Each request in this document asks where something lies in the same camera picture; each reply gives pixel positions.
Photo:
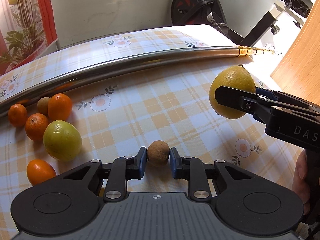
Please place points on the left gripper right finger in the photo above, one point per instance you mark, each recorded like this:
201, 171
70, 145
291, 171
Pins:
243, 201

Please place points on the black exercise bike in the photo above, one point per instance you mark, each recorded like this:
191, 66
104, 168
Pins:
244, 22

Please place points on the green yellow citrus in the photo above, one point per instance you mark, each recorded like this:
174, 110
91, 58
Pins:
62, 141

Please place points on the brown longan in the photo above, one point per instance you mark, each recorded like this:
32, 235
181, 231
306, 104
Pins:
158, 153
42, 105

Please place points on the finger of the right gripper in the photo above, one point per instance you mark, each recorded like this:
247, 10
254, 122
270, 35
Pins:
239, 100
266, 93

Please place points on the orange mandarin top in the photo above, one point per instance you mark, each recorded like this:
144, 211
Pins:
17, 115

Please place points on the yellow lemon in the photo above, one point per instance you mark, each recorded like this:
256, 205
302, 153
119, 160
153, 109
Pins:
235, 77

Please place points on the wooden board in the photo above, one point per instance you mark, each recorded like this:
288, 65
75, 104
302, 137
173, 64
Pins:
298, 71

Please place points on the printed backdrop curtain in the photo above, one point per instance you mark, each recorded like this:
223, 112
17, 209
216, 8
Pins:
27, 32

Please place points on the person's right hand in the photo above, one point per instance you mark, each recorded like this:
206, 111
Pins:
299, 185

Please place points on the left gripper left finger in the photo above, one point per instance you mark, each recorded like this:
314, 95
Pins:
73, 199

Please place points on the long metal pole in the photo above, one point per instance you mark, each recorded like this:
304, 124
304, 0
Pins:
97, 72

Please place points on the orange mandarin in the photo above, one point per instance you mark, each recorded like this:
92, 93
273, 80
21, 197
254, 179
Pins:
39, 171
17, 115
35, 126
59, 107

